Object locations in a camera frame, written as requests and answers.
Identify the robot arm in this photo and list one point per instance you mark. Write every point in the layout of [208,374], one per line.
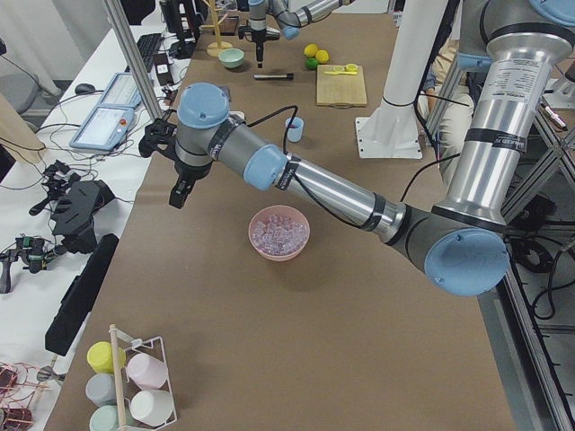
[289,22]
[457,244]

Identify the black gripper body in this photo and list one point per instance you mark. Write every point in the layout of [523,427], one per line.
[258,33]
[190,171]

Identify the white cup holder rack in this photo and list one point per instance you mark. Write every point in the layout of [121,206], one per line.
[124,347]

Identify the mint cup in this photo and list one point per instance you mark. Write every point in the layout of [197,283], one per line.
[105,418]

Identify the yellow lemon outer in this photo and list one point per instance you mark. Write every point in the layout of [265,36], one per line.
[310,50]

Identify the wooden cutting board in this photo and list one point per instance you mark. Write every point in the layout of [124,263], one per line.
[340,90]

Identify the cream rabbit tray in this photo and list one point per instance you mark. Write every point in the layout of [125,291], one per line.
[237,115]

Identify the wooden glass rack stand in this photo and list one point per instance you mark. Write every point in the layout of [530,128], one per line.
[215,48]

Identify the black keyboard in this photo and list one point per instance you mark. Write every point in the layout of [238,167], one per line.
[148,46]

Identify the yellow cup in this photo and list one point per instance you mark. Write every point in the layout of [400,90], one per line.
[99,357]

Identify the white cup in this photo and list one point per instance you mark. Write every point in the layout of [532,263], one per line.
[152,407]

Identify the pink cup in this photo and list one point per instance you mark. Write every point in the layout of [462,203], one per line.
[147,372]

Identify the grey cup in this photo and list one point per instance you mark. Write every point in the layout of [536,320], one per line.
[100,390]

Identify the mint green bowl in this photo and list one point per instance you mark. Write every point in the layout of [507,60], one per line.
[231,58]

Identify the green lime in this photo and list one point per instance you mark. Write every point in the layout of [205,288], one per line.
[311,64]

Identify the seated person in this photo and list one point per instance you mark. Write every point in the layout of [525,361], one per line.
[457,117]

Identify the yellow plastic knife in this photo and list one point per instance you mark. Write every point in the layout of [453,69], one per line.
[339,72]

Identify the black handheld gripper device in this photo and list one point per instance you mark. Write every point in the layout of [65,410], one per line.
[76,202]

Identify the teach pendant upper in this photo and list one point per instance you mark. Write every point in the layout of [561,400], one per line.
[103,129]

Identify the steel muddler black tip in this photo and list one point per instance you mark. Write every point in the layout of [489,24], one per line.
[274,77]

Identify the light blue plastic cup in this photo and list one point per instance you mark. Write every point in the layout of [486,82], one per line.
[294,135]

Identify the yellow lemon near board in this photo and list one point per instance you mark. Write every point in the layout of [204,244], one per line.
[322,56]

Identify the pink bowl of ice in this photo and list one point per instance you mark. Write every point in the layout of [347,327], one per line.
[279,233]

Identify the black bar device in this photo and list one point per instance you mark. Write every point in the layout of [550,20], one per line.
[80,297]

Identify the aluminium frame post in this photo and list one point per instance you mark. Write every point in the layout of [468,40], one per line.
[128,46]

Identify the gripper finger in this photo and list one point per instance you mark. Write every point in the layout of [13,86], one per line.
[260,54]
[180,192]

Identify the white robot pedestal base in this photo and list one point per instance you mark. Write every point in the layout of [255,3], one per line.
[391,131]

